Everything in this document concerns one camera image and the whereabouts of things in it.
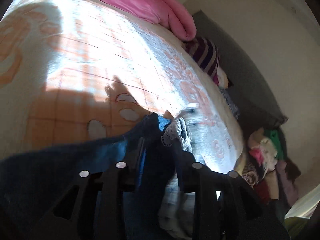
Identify blue denim pants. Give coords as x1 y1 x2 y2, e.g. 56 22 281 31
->
1 113 192 239

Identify pile of colourful clothes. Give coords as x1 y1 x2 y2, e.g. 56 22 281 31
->
242 128 301 207

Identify dark grey padded headboard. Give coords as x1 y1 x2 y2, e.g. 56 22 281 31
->
193 10 288 133

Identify orange cream patterned bed blanket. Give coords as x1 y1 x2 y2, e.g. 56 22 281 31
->
1 0 244 173

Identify maroon striped pillow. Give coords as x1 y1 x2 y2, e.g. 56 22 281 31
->
183 37 220 86

